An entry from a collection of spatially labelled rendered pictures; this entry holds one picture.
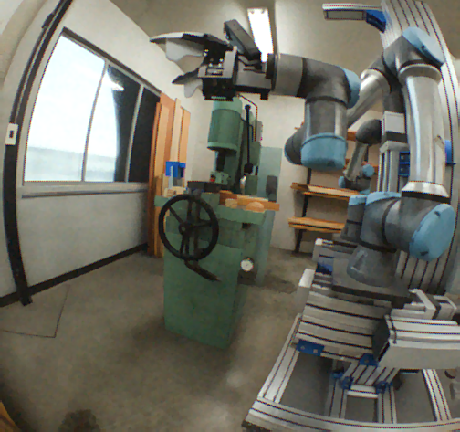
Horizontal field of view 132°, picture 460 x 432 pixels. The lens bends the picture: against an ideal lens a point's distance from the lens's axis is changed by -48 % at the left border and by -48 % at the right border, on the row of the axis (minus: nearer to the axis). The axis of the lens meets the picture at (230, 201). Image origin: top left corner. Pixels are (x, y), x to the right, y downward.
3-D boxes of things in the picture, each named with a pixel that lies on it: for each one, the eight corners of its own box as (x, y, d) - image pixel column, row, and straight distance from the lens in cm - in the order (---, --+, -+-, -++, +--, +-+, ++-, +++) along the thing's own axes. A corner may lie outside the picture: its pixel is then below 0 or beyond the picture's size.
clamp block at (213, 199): (180, 208, 92) (182, 189, 91) (193, 206, 104) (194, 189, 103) (209, 214, 86) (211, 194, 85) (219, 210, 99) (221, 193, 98)
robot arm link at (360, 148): (362, 120, 105) (339, 192, 129) (381, 124, 110) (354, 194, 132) (356, 111, 116) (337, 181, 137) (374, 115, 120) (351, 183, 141)
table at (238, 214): (142, 207, 106) (143, 195, 105) (172, 203, 130) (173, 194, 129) (260, 229, 82) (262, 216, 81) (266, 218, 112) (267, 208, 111)
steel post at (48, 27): (18, 303, 191) (78, -27, 234) (29, 299, 193) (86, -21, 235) (23, 309, 183) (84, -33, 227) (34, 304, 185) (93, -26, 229)
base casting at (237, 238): (163, 231, 111) (165, 216, 109) (203, 217, 161) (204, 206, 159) (243, 249, 95) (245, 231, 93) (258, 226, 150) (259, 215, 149)
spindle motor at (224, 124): (201, 146, 108) (209, 94, 117) (212, 152, 124) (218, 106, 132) (232, 148, 102) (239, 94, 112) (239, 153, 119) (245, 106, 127)
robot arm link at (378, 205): (381, 237, 68) (388, 194, 67) (410, 249, 59) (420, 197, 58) (350, 235, 60) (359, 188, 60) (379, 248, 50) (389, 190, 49)
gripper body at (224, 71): (192, 75, 31) (274, 81, 30) (203, 38, 37) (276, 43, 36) (201, 100, 37) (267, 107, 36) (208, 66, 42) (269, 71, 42)
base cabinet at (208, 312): (163, 329, 147) (163, 231, 111) (197, 292, 188) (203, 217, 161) (226, 351, 136) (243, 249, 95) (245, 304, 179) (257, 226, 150)
